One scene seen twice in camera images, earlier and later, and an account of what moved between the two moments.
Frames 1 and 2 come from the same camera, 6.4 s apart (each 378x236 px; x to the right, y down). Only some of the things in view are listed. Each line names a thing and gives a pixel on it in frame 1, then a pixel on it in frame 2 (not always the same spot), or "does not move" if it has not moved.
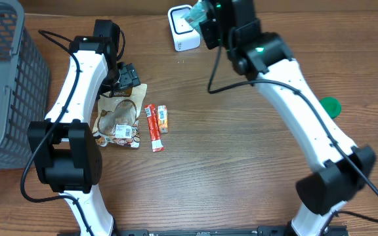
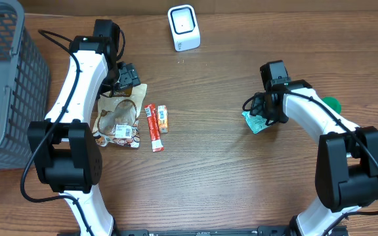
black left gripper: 127,76 does not move
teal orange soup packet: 198,14 to 256,123
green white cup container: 332,105 does not move
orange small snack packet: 163,118 does not move
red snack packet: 154,127 does not move
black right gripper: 209,29 to 258,107
